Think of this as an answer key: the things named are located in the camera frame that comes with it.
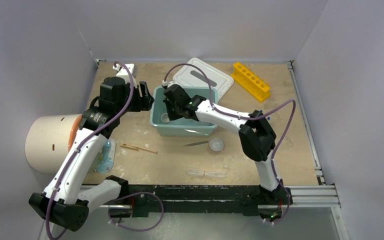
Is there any teal plastic bin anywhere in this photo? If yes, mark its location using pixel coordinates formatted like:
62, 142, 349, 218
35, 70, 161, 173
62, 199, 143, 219
149, 86, 217, 137

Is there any white porcelain dish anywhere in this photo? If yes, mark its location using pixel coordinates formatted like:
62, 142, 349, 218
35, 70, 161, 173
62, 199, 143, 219
208, 138, 224, 152

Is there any small white crucible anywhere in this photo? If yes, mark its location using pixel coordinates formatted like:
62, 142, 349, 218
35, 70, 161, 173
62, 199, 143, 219
160, 113, 171, 124

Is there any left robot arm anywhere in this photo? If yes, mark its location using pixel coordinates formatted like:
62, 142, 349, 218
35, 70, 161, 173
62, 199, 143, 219
28, 76, 155, 232

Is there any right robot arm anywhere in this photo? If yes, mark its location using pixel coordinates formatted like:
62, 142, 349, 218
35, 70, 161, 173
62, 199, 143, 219
163, 84, 291, 204

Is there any white bin lid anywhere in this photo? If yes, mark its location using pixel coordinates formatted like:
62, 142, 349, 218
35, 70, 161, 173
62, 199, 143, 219
172, 57, 234, 101

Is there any wooden stick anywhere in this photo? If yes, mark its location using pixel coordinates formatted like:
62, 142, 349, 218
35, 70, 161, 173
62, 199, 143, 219
120, 143, 158, 154

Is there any blue blister pack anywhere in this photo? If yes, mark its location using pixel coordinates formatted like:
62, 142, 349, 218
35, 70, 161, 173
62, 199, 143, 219
93, 138, 117, 174

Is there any yellow test tube rack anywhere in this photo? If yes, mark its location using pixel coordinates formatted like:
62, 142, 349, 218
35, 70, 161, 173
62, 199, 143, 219
230, 62, 271, 103

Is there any white cylinder orange end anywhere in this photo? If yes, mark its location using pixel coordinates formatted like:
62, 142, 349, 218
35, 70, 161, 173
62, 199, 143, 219
24, 114, 82, 174

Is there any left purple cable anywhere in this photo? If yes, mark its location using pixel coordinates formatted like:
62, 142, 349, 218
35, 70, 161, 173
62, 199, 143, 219
45, 61, 135, 240

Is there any purple cable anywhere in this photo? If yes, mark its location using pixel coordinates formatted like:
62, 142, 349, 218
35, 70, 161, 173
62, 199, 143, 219
45, 61, 135, 240
163, 62, 297, 226

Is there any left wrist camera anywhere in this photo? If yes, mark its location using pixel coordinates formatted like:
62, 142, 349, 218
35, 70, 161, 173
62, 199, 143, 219
112, 63, 137, 81

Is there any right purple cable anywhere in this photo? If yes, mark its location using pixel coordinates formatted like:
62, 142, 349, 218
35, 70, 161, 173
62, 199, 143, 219
163, 62, 297, 226

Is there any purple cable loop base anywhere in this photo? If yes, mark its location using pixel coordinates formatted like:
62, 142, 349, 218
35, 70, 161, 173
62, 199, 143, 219
108, 192, 165, 233

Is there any black base frame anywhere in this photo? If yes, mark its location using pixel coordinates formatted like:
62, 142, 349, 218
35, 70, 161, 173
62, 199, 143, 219
107, 174, 294, 220

